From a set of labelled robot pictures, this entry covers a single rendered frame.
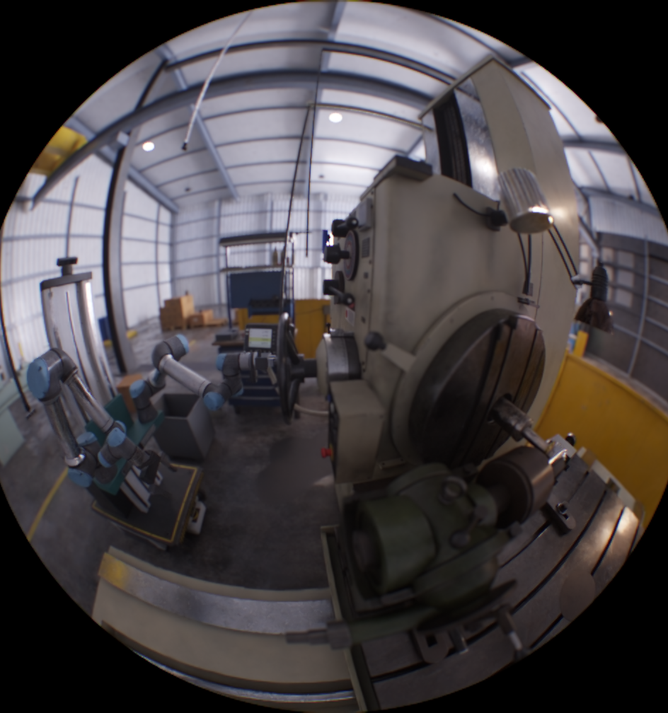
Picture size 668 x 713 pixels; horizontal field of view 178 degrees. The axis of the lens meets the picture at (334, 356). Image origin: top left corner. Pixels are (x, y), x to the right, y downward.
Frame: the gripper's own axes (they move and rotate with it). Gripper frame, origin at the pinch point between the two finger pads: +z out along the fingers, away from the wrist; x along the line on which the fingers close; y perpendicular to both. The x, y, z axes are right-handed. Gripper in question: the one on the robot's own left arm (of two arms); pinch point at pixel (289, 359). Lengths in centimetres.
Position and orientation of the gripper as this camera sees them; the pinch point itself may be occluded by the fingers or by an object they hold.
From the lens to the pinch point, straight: 90.7
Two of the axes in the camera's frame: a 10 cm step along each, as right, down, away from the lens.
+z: 9.9, -0.3, 1.6
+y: -0.1, -9.9, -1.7
